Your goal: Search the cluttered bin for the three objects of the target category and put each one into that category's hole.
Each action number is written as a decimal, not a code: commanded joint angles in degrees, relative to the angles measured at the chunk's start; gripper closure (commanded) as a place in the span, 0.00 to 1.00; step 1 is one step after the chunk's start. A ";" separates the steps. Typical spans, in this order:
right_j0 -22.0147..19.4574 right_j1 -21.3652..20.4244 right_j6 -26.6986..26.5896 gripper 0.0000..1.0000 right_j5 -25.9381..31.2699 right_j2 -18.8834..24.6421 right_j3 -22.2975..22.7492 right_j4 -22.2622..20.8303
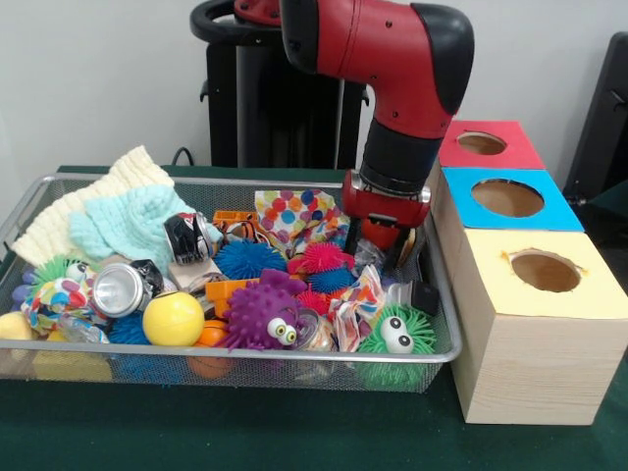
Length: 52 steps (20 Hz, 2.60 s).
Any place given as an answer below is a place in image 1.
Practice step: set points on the red rubber ball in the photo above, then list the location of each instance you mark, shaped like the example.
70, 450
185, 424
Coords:
380, 238

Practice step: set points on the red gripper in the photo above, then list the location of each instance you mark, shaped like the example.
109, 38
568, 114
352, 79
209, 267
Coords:
387, 208

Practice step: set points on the mint green cloth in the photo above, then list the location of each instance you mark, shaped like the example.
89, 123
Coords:
132, 221

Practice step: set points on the cream knitted cloth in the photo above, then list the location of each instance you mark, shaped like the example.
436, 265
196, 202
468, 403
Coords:
49, 225

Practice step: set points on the purple spiky toy with eyes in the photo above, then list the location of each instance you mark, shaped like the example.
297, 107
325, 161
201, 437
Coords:
260, 309

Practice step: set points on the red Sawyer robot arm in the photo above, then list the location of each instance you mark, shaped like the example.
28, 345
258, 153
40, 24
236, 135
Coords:
382, 49

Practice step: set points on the blue spiky ball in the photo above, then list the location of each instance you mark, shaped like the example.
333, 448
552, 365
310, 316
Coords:
250, 260

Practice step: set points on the crushed silver can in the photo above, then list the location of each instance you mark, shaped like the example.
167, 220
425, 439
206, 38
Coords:
118, 289

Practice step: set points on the yellow smiley ball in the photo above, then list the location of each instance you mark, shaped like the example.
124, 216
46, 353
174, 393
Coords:
173, 318

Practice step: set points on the green spiky toy with eyes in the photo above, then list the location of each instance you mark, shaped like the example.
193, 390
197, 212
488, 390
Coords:
419, 329

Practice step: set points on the wooden three-hole box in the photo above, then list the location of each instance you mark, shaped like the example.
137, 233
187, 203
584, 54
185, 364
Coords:
530, 368

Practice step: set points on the polka dot paper napkin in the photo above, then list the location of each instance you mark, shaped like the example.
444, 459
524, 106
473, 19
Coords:
289, 211

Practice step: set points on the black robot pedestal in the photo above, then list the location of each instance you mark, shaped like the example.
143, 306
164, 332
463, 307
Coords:
245, 98

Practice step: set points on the crushed black can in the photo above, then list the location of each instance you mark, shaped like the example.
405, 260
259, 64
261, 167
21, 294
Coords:
189, 240

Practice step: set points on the dark green tablecloth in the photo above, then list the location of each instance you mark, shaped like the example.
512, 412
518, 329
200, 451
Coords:
294, 432
613, 206

